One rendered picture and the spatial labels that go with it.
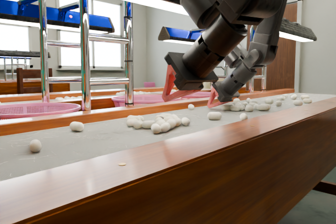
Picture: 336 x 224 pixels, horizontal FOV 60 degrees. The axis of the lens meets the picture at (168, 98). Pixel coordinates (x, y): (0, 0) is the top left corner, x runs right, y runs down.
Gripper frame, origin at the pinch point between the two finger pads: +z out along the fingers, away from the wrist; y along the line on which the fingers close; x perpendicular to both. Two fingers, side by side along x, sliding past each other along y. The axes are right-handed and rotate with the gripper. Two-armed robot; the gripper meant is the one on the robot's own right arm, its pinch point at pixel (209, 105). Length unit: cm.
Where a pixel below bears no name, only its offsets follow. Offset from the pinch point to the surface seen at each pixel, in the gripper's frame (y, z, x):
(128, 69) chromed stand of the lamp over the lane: 26.3, 0.5, -16.9
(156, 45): -437, 288, -362
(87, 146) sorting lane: 57, -9, 10
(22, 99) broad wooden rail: 34, 55, -49
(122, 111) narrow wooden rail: 33.7, 3.7, -4.2
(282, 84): -432, 110, -86
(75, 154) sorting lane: 61, -11, 12
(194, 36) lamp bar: -57, 16, -58
